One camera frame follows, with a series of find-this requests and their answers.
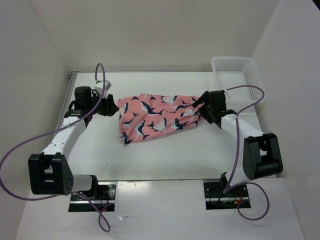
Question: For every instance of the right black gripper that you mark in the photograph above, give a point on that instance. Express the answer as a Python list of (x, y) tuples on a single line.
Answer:
[(204, 97)]

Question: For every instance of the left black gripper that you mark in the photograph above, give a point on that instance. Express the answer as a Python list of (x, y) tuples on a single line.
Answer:
[(110, 106)]

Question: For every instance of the pink shark print shorts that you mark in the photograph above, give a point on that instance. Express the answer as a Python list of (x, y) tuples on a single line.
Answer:
[(146, 116)]

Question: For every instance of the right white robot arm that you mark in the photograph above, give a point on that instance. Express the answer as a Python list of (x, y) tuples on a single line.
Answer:
[(257, 155)]

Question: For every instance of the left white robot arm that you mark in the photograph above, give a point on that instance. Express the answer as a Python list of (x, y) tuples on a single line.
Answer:
[(49, 171)]

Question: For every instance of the white plastic basket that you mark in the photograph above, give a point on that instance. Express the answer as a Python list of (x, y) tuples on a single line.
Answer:
[(239, 77)]

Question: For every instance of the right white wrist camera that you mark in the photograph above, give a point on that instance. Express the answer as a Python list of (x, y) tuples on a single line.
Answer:
[(227, 96)]

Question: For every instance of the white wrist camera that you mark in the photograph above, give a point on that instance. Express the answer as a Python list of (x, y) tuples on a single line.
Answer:
[(102, 87), (227, 96)]

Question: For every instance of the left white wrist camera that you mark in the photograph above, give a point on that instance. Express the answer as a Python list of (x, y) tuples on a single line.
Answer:
[(102, 87)]

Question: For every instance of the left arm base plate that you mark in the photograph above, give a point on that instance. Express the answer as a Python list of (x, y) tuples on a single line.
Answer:
[(103, 200)]

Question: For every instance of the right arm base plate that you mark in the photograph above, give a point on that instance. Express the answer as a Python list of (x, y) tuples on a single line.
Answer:
[(215, 199)]

